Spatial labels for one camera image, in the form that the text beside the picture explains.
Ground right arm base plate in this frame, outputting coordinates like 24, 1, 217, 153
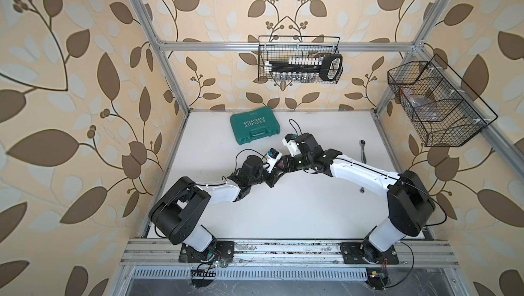
339, 241, 400, 265

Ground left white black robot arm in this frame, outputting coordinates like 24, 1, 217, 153
149, 150, 282, 255

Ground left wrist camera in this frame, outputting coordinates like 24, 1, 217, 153
266, 148, 282, 173

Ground black socket holder set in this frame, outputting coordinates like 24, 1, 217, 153
262, 54, 343, 83

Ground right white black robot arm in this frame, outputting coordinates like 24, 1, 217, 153
275, 133, 436, 256

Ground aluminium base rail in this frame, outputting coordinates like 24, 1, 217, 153
120, 239, 459, 281

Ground back black wire basket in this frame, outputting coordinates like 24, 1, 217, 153
257, 35, 343, 84

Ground green plastic tool case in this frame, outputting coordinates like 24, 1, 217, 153
230, 106, 281, 145

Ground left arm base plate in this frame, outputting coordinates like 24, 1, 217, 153
178, 240, 235, 264

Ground right black wire basket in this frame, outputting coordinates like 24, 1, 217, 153
387, 54, 498, 147

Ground plastic bag in basket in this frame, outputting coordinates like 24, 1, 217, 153
401, 88, 440, 121

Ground black wire basket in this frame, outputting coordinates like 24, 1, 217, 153
257, 35, 343, 84
387, 54, 498, 147

